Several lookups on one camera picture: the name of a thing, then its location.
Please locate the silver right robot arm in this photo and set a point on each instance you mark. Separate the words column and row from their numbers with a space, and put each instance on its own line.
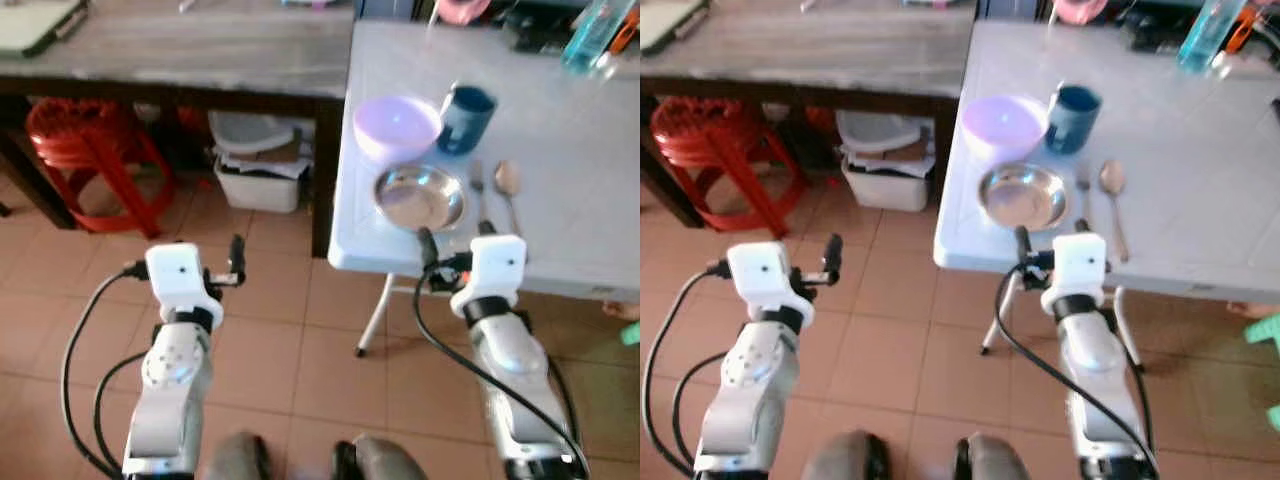
column 520, row 385
column 1100, row 380

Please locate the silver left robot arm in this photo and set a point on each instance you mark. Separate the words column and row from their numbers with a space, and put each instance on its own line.
column 170, row 390
column 745, row 390

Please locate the steel fork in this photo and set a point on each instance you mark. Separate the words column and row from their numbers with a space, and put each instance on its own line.
column 477, row 190
column 1083, row 190

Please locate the round steel plate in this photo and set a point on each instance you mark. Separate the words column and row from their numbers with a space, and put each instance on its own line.
column 420, row 197
column 1022, row 195

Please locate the steel spoon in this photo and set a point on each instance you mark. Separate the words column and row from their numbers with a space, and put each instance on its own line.
column 507, row 180
column 1112, row 180

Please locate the white plastic bin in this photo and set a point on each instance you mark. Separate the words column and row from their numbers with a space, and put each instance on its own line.
column 885, row 185
column 258, row 185

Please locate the white folding table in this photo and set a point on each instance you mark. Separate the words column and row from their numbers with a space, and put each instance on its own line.
column 570, row 170
column 1190, row 170

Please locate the dark blue cup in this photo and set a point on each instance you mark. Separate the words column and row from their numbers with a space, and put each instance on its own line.
column 468, row 120
column 1073, row 120

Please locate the purple plastic bowl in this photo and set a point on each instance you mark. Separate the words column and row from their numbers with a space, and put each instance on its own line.
column 395, row 125
column 1003, row 125

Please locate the person's bare foot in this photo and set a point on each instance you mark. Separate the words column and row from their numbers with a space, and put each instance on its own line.
column 1250, row 310
column 622, row 310

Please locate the red plastic stool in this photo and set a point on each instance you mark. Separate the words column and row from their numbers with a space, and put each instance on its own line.
column 705, row 135
column 80, row 135

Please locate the green plastic stool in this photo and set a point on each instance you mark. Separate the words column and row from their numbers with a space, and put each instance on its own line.
column 1265, row 335
column 631, row 334

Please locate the left robot leg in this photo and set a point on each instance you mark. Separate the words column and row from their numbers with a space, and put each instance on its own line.
column 845, row 460
column 238, row 460

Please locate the robot leg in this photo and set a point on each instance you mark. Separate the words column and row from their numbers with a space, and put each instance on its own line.
column 385, row 462
column 992, row 462
column 238, row 460
column 845, row 460

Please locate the right robot leg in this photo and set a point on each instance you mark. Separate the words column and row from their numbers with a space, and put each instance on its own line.
column 385, row 462
column 992, row 462

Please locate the grey wooden table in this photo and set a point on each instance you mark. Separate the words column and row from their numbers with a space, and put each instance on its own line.
column 830, row 50
column 200, row 55

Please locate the black device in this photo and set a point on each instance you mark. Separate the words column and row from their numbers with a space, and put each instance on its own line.
column 540, row 30
column 1158, row 30

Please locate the pink round container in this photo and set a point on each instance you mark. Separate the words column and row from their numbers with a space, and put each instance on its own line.
column 462, row 10
column 1080, row 10

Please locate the clear blue bottle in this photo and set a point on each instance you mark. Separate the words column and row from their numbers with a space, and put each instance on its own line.
column 1208, row 35
column 592, row 35

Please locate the orange object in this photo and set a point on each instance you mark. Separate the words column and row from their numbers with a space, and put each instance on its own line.
column 1242, row 30
column 626, row 30

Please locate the white flat tray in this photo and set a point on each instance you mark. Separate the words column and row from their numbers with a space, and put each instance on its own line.
column 35, row 25
column 670, row 22

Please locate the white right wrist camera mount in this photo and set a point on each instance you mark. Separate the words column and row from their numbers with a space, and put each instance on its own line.
column 1078, row 265
column 497, row 268

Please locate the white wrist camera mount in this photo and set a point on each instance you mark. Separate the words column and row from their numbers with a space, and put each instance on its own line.
column 1078, row 265
column 178, row 272
column 758, row 272
column 497, row 268

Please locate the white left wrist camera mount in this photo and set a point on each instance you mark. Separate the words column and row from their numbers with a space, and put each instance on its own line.
column 758, row 272
column 178, row 272

